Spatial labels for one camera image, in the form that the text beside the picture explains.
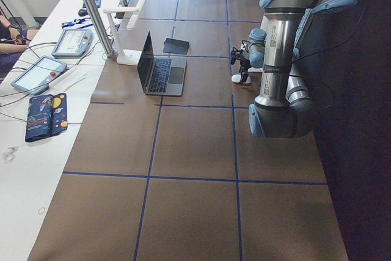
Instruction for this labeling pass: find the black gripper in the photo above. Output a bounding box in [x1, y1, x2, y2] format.
[238, 59, 251, 84]

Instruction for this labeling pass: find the black mouse pad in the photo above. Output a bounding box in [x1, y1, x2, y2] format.
[163, 38, 190, 55]

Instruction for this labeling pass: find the grey laptop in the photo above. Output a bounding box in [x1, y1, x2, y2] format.
[137, 32, 187, 97]

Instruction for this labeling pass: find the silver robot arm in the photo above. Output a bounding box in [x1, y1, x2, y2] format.
[249, 0, 358, 138]
[239, 28, 266, 84]

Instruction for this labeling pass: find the silver metal cylinder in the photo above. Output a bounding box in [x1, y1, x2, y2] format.
[119, 0, 130, 7]

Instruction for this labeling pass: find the far teach pendant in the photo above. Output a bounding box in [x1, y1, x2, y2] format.
[51, 29, 92, 59]

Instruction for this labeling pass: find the teach pendant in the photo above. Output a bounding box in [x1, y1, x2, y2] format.
[11, 56, 67, 95]
[51, 29, 92, 59]

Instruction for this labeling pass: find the dark blue space pouch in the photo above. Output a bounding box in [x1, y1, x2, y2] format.
[24, 93, 68, 142]

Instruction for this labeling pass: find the near teach pendant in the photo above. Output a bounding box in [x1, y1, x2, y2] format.
[11, 56, 67, 95]

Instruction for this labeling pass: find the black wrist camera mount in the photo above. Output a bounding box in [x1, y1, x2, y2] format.
[230, 47, 244, 65]

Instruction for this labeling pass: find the blue lanyard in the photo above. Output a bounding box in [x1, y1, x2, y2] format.
[61, 18, 93, 29]

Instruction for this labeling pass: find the aluminium frame post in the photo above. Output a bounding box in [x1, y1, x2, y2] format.
[83, 0, 114, 58]

